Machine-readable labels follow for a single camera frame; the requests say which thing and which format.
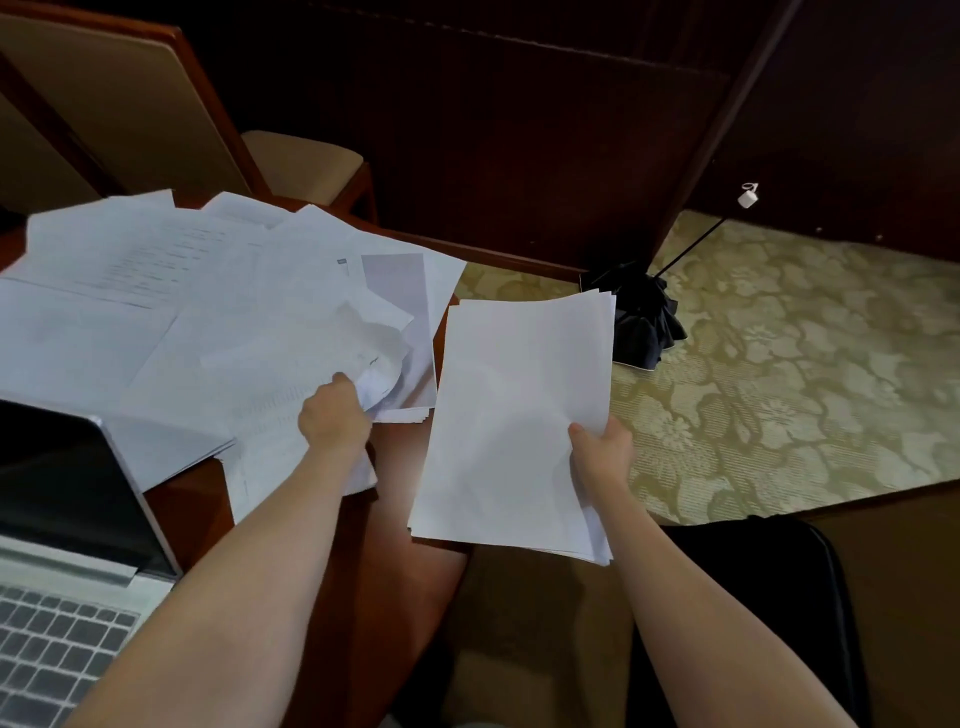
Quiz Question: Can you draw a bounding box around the person's right hand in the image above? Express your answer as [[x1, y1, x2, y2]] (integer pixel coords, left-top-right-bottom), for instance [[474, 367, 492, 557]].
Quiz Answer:
[[567, 416, 636, 498]]

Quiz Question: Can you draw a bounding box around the person's left hand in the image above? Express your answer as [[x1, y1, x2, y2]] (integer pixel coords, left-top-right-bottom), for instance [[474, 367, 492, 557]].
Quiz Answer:
[[297, 372, 374, 468]]

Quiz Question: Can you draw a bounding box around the white paper sheet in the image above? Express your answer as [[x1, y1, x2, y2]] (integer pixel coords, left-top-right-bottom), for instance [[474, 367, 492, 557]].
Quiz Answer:
[[198, 296, 415, 423]]

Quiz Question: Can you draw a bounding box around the stack of white paper sheets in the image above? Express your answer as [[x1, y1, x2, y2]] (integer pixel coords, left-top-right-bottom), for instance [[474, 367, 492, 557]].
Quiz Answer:
[[407, 289, 618, 567]]

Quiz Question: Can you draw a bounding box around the person's left forearm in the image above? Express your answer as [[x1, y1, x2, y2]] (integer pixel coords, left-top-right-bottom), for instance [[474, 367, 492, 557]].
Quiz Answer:
[[63, 442, 370, 728]]

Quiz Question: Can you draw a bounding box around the person's right forearm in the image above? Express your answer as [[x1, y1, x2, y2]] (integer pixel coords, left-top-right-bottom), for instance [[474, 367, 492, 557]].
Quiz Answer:
[[581, 480, 860, 728]]

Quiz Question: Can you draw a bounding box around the black folded umbrella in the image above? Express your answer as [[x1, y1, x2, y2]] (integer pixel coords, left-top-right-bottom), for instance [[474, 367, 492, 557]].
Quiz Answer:
[[579, 182, 761, 372]]

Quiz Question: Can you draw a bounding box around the pile of loose white papers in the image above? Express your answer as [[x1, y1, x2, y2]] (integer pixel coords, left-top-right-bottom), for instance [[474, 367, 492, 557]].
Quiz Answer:
[[0, 189, 468, 525]]

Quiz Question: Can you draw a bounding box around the dark wooden cabinet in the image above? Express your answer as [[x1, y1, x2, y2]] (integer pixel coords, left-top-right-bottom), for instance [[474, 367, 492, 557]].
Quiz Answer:
[[168, 0, 960, 273]]

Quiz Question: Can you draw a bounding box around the silver laptop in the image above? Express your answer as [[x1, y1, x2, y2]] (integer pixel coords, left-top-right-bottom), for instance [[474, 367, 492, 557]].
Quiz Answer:
[[0, 399, 183, 728]]

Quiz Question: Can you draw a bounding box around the wooden chair with beige cushion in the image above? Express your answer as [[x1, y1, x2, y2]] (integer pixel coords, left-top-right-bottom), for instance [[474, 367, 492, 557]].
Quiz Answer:
[[0, 0, 378, 226]]

